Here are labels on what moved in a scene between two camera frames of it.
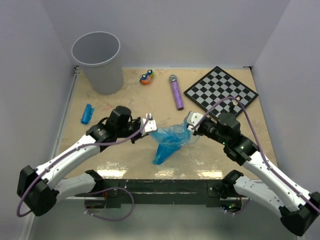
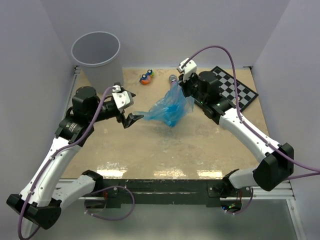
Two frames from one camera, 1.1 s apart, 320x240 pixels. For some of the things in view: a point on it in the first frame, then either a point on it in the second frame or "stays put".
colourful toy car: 146,78 stays put
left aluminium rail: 77,71 stays put
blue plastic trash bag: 170,138 -> 171,109
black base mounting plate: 118,192 stays put
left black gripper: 139,135 -> 131,119
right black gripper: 198,131 -> 183,87
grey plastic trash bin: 97,52 stays put
